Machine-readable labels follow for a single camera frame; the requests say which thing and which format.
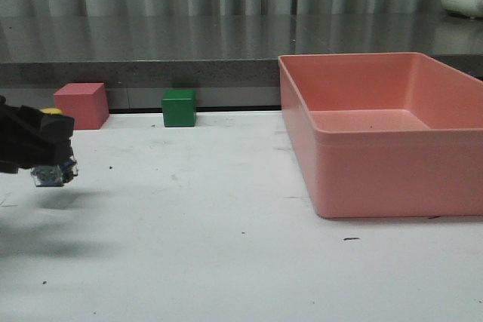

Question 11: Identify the dark grey counter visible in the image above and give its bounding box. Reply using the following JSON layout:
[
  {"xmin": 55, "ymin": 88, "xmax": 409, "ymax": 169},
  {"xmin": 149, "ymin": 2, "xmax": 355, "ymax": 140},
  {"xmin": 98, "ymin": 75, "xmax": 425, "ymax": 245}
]
[{"xmin": 1, "ymin": 13, "xmax": 482, "ymax": 112}]

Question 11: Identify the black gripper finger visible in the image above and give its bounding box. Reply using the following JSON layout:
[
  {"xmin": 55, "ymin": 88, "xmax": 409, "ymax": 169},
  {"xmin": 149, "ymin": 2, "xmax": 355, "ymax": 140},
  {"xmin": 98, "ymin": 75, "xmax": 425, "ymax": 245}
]
[{"xmin": 22, "ymin": 106, "xmax": 74, "ymax": 168}]

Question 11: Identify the pink cube block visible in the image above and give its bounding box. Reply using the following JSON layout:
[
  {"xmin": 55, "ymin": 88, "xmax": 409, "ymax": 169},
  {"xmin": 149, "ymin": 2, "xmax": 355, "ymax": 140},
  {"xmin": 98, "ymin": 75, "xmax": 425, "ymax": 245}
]
[{"xmin": 54, "ymin": 82, "xmax": 109, "ymax": 130}]

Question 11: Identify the green cube block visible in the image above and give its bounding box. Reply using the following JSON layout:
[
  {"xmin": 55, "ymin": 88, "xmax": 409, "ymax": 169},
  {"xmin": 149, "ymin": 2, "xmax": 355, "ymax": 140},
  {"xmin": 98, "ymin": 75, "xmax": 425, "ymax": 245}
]
[{"xmin": 162, "ymin": 89, "xmax": 196, "ymax": 127}]

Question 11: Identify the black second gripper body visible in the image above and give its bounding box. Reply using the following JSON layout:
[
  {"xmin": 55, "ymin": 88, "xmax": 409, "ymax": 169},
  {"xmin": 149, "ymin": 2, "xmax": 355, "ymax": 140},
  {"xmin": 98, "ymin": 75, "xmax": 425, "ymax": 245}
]
[{"xmin": 1, "ymin": 95, "xmax": 42, "ymax": 174}]

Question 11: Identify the pink plastic bin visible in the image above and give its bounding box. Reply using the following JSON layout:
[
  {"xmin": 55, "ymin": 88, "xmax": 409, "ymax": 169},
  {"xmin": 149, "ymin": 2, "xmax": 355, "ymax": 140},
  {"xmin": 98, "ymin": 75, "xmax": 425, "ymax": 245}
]
[{"xmin": 278, "ymin": 52, "xmax": 482, "ymax": 218}]

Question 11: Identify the yellow push button switch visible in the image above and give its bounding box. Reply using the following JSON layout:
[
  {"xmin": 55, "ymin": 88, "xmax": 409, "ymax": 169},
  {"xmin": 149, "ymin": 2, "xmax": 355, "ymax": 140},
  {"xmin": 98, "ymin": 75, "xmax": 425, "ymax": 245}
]
[{"xmin": 31, "ymin": 109, "xmax": 78, "ymax": 187}]

